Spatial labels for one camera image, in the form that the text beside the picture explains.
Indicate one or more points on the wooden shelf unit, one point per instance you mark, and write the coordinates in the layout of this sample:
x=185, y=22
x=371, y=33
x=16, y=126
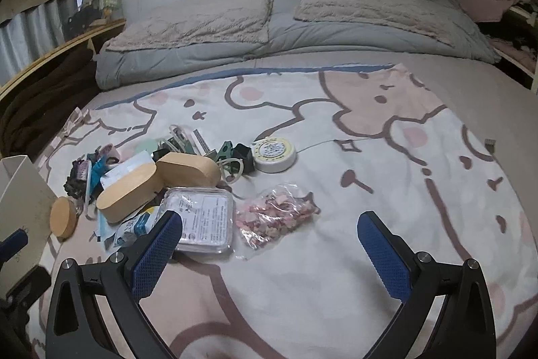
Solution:
x=56, y=52

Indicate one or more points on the grey curtain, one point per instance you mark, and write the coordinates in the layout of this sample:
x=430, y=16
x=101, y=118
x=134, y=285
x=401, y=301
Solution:
x=31, y=34

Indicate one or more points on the clear zip pouch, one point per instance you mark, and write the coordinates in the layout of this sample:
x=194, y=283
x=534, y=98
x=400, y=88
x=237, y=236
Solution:
x=123, y=234

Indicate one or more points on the left beige quilted pillow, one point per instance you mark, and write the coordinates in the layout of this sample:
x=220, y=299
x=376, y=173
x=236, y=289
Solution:
x=191, y=22

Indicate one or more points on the blue foil packet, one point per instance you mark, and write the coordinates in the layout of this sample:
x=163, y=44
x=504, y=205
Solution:
x=99, y=169

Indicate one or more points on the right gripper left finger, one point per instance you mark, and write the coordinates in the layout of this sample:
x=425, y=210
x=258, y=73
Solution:
x=75, y=326

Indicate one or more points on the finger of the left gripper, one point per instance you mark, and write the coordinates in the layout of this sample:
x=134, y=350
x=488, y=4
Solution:
x=12, y=244

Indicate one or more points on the bag of pink bits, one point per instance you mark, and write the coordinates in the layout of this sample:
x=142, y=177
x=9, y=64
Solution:
x=274, y=213

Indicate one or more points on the dark brown folded blanket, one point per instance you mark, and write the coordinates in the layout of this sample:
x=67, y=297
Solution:
x=33, y=115

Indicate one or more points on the white cardboard shoe box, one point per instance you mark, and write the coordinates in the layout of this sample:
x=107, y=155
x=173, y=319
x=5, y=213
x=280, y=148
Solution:
x=26, y=202

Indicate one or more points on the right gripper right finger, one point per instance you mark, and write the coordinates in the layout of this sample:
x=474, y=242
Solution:
x=465, y=325

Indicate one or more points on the dark brown crochet bundle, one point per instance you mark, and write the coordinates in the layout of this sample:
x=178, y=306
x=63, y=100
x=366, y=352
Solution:
x=76, y=182

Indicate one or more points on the beige quilted pillow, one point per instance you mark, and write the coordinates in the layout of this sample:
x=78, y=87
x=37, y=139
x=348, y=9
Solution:
x=191, y=22
x=415, y=16

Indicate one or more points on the round wooden lid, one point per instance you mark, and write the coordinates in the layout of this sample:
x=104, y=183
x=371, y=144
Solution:
x=63, y=218

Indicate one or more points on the clear plastic pill case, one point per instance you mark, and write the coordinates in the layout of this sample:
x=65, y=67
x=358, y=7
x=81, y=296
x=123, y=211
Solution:
x=207, y=218

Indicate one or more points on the oval wooden box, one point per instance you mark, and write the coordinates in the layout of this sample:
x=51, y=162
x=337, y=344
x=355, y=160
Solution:
x=186, y=170
x=129, y=193

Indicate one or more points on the right beige quilted pillow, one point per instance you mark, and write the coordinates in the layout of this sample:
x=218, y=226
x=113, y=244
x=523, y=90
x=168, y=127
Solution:
x=415, y=16

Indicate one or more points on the grey folded duvet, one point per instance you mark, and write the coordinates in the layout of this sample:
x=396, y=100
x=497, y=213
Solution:
x=287, y=35

